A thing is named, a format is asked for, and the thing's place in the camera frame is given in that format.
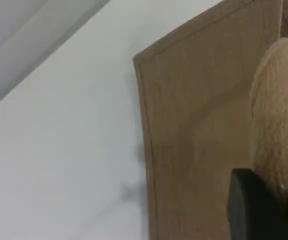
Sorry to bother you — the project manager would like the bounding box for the brown jute tote bag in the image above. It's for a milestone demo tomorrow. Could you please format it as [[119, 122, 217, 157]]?
[[132, 0, 288, 240]]

